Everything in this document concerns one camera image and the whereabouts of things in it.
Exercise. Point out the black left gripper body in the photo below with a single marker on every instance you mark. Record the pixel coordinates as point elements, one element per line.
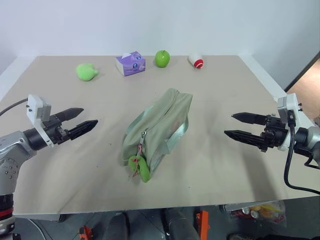
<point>55,130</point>

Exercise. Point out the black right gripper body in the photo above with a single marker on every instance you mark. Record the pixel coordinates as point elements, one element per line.
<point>273,135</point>

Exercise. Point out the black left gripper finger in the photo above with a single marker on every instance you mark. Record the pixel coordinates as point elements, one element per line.
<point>71,113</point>
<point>83,127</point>

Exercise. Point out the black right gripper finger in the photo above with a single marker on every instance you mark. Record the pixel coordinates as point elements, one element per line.
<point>250,118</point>
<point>243,138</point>

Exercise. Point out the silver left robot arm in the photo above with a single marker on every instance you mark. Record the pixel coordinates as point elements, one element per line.
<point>12,147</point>

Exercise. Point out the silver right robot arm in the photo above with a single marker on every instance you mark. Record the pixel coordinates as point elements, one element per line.
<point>312,140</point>

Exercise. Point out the green fabric pouch bag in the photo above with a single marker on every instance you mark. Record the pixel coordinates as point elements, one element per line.
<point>160,120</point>

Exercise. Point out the green plush toy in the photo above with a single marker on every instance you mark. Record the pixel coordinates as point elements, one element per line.
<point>86,72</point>

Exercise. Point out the green zipper charm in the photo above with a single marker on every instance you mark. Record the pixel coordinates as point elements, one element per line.
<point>143,170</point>

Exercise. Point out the clear bag of snacks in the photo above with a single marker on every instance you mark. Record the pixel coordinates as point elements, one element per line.
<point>260,212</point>

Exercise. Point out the white bottle with red cap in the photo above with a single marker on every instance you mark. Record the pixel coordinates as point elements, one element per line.
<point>197,61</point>

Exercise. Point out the purple tissue box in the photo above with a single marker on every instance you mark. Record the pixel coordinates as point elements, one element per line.
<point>132,63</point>

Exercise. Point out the green apple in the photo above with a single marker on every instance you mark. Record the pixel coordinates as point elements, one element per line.
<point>162,58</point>

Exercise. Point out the dark rounded shape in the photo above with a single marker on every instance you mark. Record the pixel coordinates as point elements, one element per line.
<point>178,222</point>
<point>117,227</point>

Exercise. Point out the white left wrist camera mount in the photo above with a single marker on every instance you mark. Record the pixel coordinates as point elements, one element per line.
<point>33,103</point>

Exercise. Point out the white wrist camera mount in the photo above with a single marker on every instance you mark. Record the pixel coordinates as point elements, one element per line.
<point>291,102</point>
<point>33,103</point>

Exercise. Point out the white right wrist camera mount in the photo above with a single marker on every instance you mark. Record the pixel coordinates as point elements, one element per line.
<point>291,102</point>

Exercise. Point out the orange bracket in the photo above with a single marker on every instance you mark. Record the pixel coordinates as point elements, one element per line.
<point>203,225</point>
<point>86,232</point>

